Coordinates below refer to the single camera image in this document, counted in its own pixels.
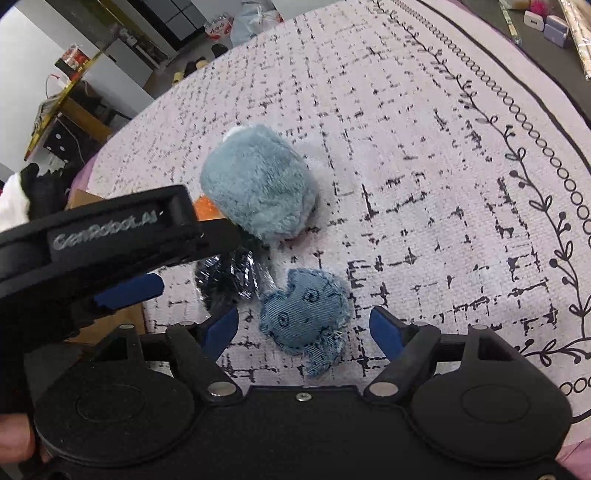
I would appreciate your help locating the blue denim fabric toy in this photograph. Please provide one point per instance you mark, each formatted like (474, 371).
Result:
(308, 318)

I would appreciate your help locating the cardboard box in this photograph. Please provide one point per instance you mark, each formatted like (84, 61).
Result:
(93, 334)

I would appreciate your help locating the white and black clothes pile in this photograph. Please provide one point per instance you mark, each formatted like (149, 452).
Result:
(29, 195)

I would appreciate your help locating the white plastic bags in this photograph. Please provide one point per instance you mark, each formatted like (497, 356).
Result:
(255, 17)

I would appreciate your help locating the yellow slipper pair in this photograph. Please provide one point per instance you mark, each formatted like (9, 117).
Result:
(189, 68)

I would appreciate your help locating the blue-grey fluffy plush toy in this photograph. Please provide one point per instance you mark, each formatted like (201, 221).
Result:
(260, 183)

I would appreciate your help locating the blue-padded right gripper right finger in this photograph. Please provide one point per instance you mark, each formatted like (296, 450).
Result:
(410, 349)

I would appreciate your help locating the grey patterned blanket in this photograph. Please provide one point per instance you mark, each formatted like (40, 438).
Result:
(454, 174)

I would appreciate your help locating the red snack container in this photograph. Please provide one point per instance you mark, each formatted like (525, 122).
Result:
(72, 61)

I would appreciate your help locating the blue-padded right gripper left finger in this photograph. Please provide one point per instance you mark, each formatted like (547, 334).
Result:
(195, 350)

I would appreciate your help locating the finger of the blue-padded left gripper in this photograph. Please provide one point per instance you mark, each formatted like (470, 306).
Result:
(132, 292)

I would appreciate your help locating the round yellow-edged side table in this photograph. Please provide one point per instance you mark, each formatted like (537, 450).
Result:
(90, 121)

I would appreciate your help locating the hamburger plush toy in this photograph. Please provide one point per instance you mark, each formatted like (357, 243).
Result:
(206, 210)

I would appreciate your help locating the red drink pack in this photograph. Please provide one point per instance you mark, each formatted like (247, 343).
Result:
(219, 27)

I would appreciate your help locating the patterned wrapping paper roll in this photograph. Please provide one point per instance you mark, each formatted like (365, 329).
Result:
(577, 14)

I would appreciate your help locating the purple small box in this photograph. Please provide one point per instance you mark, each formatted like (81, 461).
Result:
(556, 30)

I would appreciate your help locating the person's left hand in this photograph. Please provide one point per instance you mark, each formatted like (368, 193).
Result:
(17, 440)

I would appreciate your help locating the white charger plug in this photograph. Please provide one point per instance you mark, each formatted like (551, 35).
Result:
(534, 20)

